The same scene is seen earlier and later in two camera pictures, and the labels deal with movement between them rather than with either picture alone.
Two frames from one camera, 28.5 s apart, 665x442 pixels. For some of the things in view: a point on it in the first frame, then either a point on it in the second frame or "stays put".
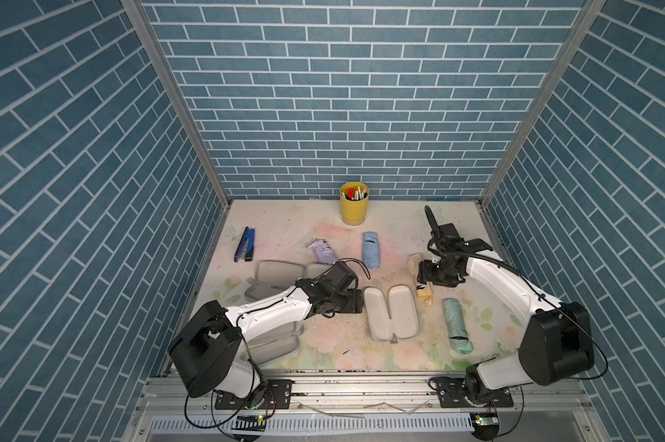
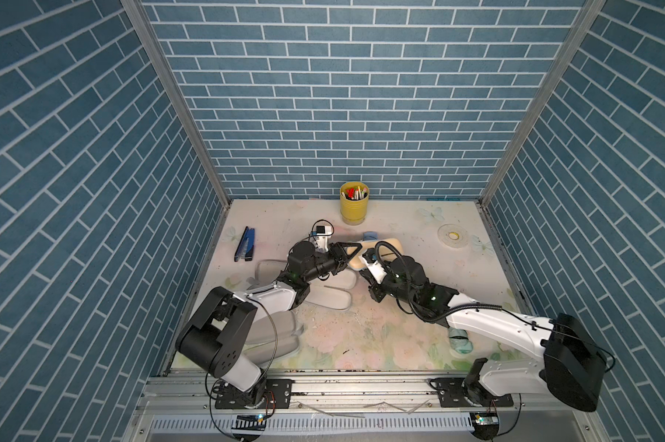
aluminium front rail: (374, 410) stays put
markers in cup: (355, 193) stays put
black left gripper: (355, 301) -> (334, 256)
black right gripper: (424, 276) -> (375, 288)
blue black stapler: (245, 248) stays put
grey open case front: (279, 343) stays put
